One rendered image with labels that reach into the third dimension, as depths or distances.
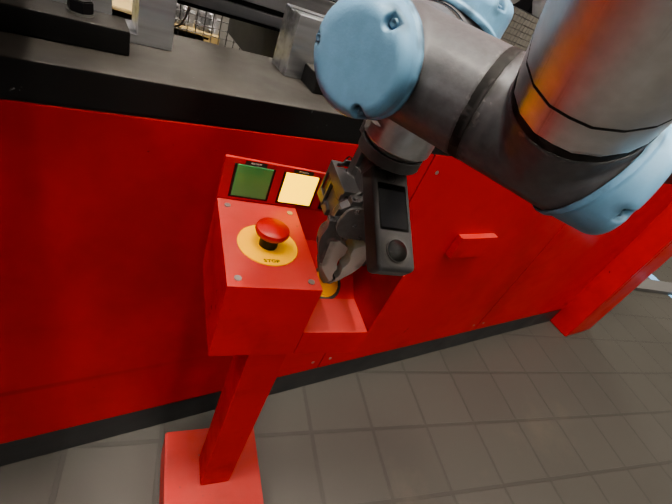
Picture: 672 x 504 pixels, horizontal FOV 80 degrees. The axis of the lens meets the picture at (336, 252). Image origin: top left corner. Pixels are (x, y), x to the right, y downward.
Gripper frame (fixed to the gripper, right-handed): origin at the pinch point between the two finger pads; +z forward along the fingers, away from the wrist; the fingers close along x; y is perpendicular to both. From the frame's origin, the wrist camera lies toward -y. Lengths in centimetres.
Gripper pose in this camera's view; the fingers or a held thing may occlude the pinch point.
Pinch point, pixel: (330, 280)
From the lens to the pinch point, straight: 53.8
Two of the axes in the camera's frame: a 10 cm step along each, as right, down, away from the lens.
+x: -9.0, -0.8, -4.3
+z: -3.7, 6.8, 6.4
